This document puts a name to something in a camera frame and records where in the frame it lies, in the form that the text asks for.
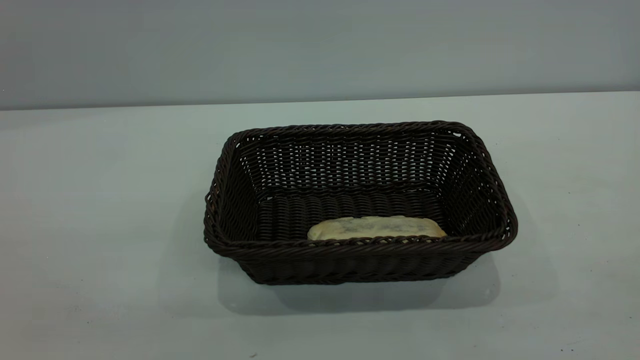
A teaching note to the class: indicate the striped orange bread roll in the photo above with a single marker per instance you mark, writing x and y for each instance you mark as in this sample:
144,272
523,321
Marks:
375,227

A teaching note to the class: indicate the black woven wicker basket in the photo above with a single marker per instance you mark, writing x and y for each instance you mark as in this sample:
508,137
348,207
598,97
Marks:
350,270

